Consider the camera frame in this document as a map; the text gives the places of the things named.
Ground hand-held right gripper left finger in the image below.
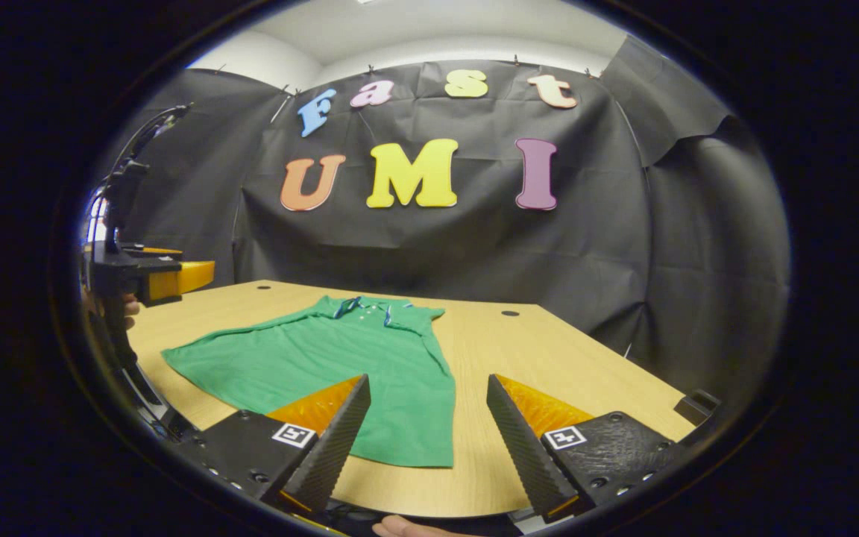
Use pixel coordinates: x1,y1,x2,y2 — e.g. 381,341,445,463
191,373,372,515

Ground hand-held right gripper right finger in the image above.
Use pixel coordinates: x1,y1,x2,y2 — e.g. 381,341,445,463
486,373,687,523

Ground green T-shirt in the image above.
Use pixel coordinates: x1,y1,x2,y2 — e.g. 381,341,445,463
161,295,457,469

